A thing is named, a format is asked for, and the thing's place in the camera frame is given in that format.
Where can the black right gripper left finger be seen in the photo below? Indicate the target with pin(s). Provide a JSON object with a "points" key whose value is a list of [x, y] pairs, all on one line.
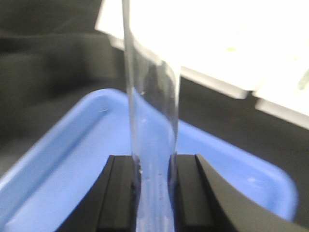
{"points": [[111, 203]]}

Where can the clear glass test tube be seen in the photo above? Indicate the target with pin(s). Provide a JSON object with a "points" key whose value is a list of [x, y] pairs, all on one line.
{"points": [[153, 81]]}

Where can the middle white storage bin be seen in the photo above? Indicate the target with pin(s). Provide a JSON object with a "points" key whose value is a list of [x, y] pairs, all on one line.
{"points": [[284, 89]]}

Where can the left white storage bin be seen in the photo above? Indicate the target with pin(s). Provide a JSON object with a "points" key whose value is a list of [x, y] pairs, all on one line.
{"points": [[209, 57]]}

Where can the white storage bin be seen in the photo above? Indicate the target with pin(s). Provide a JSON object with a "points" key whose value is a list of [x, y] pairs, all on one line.
{"points": [[284, 89], [209, 57]]}

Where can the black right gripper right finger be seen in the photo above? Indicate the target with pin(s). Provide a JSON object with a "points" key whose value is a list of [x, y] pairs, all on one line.
{"points": [[206, 202]]}

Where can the blue plastic tray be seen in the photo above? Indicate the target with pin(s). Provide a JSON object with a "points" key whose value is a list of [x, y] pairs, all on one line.
{"points": [[40, 190]]}

